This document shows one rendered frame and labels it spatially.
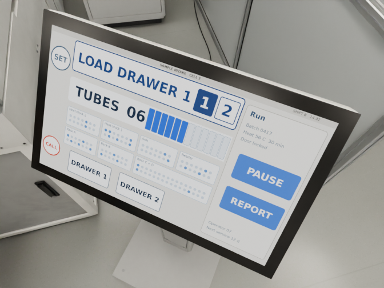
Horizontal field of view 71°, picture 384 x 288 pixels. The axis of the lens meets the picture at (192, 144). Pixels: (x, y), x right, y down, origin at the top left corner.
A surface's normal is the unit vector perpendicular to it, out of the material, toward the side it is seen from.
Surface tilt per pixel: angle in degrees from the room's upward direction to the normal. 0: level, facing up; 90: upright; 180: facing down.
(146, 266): 3
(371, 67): 90
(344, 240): 0
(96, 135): 50
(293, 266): 0
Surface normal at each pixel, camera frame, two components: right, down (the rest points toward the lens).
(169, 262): 0.01, -0.47
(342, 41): -0.97, 0.21
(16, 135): 0.26, 0.84
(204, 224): -0.29, 0.28
